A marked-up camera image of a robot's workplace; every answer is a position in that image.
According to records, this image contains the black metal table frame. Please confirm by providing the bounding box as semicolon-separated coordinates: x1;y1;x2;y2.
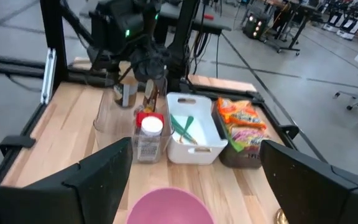
0;0;301;187

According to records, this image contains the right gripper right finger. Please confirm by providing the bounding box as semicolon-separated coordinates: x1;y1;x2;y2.
260;139;358;224

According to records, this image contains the white plastic bin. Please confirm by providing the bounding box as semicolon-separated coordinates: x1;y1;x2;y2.
165;92;229;166

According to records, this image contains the seasoning jar white label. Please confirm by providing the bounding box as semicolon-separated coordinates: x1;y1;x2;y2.
113;76;140;109

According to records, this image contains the glass jar white lid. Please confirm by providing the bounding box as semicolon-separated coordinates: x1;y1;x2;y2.
136;116;164;164

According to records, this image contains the gold spoon green handle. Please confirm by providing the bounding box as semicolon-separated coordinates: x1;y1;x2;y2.
178;115;195;144
273;207;288;224
169;113;199;146

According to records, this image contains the small glass spice jar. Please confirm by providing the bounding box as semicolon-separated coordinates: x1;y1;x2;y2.
143;79;161;113

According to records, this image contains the lime chili shrimp ramen packet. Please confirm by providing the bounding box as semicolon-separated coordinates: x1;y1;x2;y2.
227;126;270;153

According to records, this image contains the black equipment stand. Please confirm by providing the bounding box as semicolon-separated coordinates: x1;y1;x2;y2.
265;0;312;57

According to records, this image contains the black box with lights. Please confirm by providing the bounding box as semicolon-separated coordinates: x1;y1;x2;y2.
242;12;269;40

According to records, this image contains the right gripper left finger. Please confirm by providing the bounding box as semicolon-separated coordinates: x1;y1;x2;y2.
0;137;133;224

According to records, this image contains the clear plastic bin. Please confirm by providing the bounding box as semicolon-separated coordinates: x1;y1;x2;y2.
92;83;174;165

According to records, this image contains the pink bowl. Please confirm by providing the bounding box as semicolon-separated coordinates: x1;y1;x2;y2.
125;186;216;224

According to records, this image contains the black side desk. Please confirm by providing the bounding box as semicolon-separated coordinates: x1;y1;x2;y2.
158;1;232;35

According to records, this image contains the grey translucent plastic bin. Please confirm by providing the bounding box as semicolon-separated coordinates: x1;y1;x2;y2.
211;99;272;169

